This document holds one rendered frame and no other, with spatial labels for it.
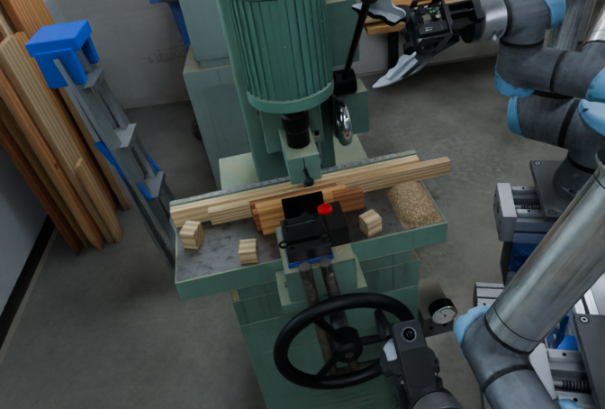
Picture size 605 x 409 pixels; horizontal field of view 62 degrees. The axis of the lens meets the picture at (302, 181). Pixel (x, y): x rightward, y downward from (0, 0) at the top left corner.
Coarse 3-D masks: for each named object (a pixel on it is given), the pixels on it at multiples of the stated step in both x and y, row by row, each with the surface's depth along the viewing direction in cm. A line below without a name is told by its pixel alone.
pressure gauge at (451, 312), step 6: (438, 300) 119; (444, 300) 119; (450, 300) 120; (432, 306) 119; (438, 306) 118; (444, 306) 117; (450, 306) 117; (432, 312) 119; (438, 312) 118; (444, 312) 118; (450, 312) 119; (456, 312) 119; (432, 318) 119; (438, 318) 119; (444, 318) 120; (450, 318) 120
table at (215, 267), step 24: (384, 192) 119; (384, 216) 113; (216, 240) 114; (264, 240) 112; (360, 240) 108; (384, 240) 109; (408, 240) 110; (432, 240) 112; (192, 264) 109; (216, 264) 108; (240, 264) 107; (264, 264) 107; (192, 288) 107; (216, 288) 108; (360, 288) 102; (288, 312) 103
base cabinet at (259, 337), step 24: (408, 288) 121; (360, 312) 123; (384, 312) 124; (264, 336) 121; (312, 336) 125; (360, 336) 128; (264, 360) 128; (312, 360) 131; (360, 360) 135; (264, 384) 134; (288, 384) 136; (360, 384) 142; (384, 384) 145; (288, 408) 143; (312, 408) 146; (336, 408) 148; (360, 408) 150; (384, 408) 154
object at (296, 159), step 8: (280, 128) 115; (280, 136) 113; (312, 144) 109; (288, 152) 108; (296, 152) 107; (304, 152) 107; (312, 152) 106; (288, 160) 106; (296, 160) 106; (304, 160) 106; (312, 160) 107; (320, 160) 108; (288, 168) 107; (296, 168) 107; (312, 168) 108; (320, 168) 109; (296, 176) 108; (304, 176) 109; (312, 176) 109; (320, 176) 110
